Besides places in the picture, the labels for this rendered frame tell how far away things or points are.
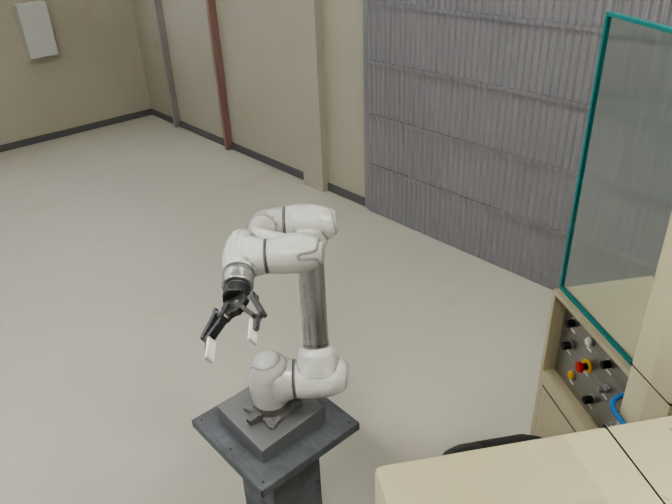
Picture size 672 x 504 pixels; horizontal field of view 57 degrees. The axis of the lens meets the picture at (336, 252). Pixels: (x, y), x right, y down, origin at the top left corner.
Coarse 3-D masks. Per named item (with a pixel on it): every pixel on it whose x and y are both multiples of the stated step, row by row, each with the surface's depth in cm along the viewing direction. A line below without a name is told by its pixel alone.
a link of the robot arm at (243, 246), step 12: (228, 240) 178; (240, 240) 176; (252, 240) 176; (264, 240) 176; (228, 252) 174; (240, 252) 173; (252, 252) 173; (264, 252) 173; (228, 264) 171; (252, 264) 173; (264, 264) 174
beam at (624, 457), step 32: (512, 448) 95; (544, 448) 95; (576, 448) 95; (608, 448) 95; (640, 448) 94; (384, 480) 91; (416, 480) 91; (448, 480) 90; (480, 480) 90; (512, 480) 90; (544, 480) 90; (576, 480) 90; (608, 480) 90; (640, 480) 89
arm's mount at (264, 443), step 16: (240, 400) 257; (304, 400) 255; (224, 416) 253; (240, 416) 250; (288, 416) 248; (304, 416) 248; (320, 416) 253; (240, 432) 245; (256, 432) 243; (272, 432) 242; (288, 432) 242; (304, 432) 249; (256, 448) 238; (272, 448) 239
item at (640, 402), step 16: (656, 272) 119; (656, 288) 120; (656, 304) 120; (656, 320) 121; (640, 336) 126; (656, 336) 121; (640, 352) 127; (656, 352) 122; (640, 368) 128; (656, 368) 123; (640, 384) 128; (656, 384) 123; (624, 400) 135; (640, 400) 129; (656, 400) 124; (624, 416) 136; (640, 416) 130; (656, 416) 124
